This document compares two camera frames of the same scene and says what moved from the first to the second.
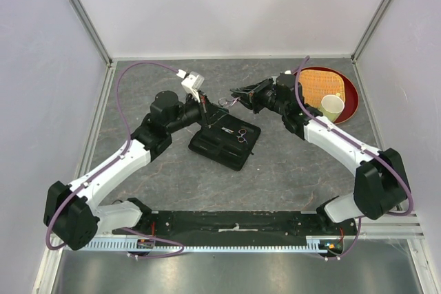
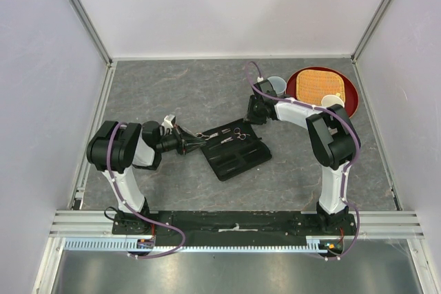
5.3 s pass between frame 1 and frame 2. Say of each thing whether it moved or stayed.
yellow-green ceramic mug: stayed
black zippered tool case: moved
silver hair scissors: moved
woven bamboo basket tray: stayed
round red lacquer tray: stayed
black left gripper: moved
